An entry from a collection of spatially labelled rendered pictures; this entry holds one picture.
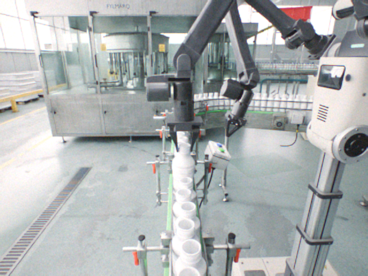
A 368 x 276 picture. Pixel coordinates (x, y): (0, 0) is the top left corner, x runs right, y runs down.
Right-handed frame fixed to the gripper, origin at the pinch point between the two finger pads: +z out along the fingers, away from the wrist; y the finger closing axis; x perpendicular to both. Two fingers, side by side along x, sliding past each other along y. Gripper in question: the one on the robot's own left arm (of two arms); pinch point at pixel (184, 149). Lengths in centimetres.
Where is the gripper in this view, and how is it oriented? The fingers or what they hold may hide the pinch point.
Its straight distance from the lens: 66.4
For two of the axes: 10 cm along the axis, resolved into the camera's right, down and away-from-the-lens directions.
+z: 0.1, 9.4, 3.4
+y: 10.0, -0.2, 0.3
